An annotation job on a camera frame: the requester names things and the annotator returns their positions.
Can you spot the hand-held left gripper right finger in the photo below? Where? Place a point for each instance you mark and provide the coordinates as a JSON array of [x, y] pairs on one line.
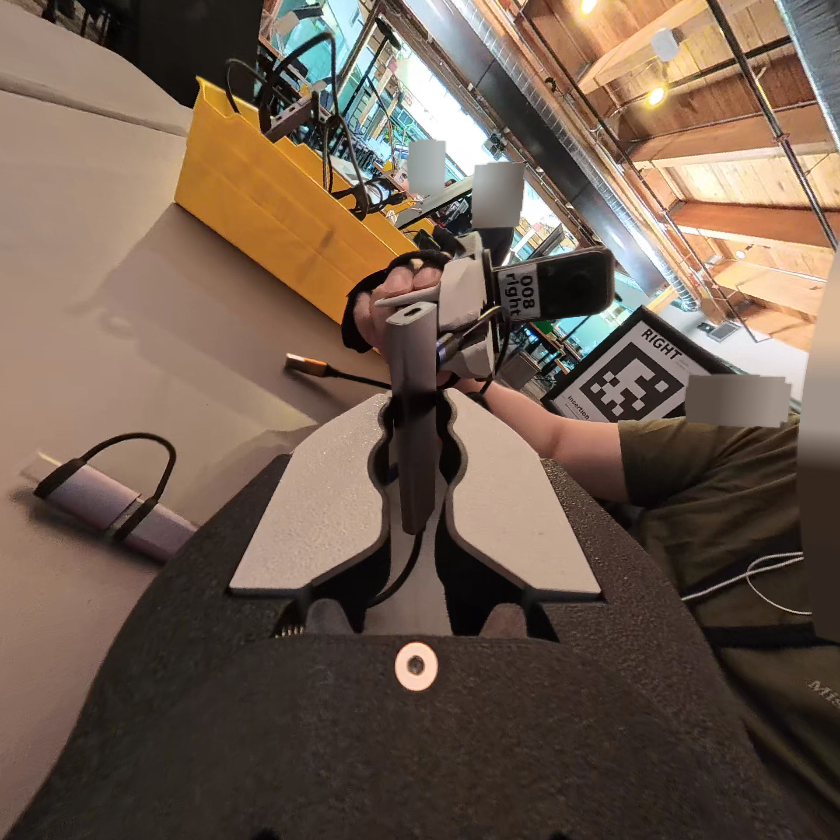
[[525, 518]]

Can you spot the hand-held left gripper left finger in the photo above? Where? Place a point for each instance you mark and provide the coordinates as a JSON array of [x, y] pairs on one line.
[[315, 518]]

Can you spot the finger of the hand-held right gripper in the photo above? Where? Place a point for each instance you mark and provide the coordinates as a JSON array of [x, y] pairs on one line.
[[478, 354], [463, 295]]

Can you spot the yellow plastic bin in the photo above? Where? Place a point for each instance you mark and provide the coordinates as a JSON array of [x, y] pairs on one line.
[[262, 197]]

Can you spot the person's right forearm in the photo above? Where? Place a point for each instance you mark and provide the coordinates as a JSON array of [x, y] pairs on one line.
[[564, 439]]

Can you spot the person's right hand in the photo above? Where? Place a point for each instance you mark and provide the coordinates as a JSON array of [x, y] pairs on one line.
[[394, 285]]

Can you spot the black white marker sign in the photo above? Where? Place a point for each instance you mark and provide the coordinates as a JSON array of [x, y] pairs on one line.
[[630, 380]]

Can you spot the person's olive shirt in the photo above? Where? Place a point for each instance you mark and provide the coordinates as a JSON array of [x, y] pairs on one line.
[[722, 512]]

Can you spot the silver ventilation ducts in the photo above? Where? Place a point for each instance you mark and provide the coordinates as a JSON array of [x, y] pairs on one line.
[[814, 65]]

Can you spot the black rectangular panel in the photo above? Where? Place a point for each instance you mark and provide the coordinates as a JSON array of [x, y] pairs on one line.
[[197, 46]]

